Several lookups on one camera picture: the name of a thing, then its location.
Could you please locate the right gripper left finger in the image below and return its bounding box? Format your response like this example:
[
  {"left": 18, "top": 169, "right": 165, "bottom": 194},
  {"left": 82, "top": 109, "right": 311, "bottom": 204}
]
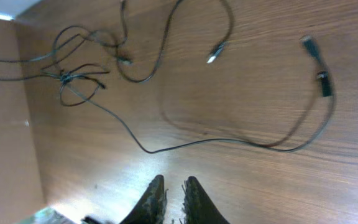
[{"left": 121, "top": 174, "right": 167, "bottom": 224}]

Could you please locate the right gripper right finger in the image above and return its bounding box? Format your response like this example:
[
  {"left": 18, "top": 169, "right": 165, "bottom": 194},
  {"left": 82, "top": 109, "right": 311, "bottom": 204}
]
[{"left": 183, "top": 176, "right": 229, "bottom": 224}]

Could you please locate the black usb cable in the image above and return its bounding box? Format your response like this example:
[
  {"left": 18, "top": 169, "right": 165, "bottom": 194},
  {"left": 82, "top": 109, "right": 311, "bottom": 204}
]
[
  {"left": 0, "top": 0, "right": 234, "bottom": 108},
  {"left": 63, "top": 34, "right": 337, "bottom": 155}
]

